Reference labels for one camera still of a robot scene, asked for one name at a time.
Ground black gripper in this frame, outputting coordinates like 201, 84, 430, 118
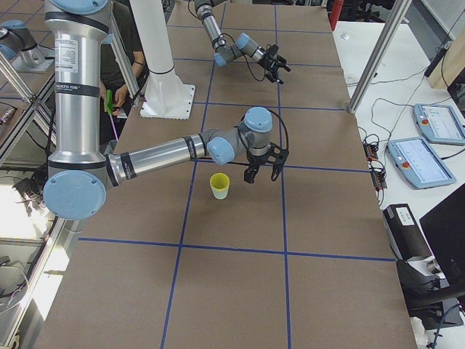
243, 144, 282, 183
259, 44, 291, 84

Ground yellow plastic cup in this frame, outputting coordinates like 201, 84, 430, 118
209, 172, 230, 193

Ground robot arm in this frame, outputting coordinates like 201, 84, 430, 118
43, 1, 288, 220
191, 1, 291, 84

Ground green plastic cup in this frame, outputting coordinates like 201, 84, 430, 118
212, 188, 228, 200

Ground teach pendant near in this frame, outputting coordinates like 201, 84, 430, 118
387, 137, 456, 189

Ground teach pendant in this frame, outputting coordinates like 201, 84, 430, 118
387, 137, 456, 189
413, 104, 464, 145

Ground black box with label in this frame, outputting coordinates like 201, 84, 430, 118
383, 204, 433, 262

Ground seated person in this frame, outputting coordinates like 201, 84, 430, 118
99, 1, 146, 145

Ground green handheld tool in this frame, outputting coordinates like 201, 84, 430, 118
104, 89, 119, 116

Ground teach pendant far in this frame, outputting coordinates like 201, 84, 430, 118
413, 104, 464, 145

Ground black monitor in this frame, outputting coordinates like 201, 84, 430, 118
420, 185, 464, 298

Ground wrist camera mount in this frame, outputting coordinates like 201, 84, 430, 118
267, 143, 289, 167

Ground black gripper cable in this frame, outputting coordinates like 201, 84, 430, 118
267, 107, 291, 161
210, 33, 270, 82

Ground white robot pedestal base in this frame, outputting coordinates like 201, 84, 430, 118
130, 0, 195, 120

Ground aluminium frame post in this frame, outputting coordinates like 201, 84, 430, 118
347, 0, 412, 114

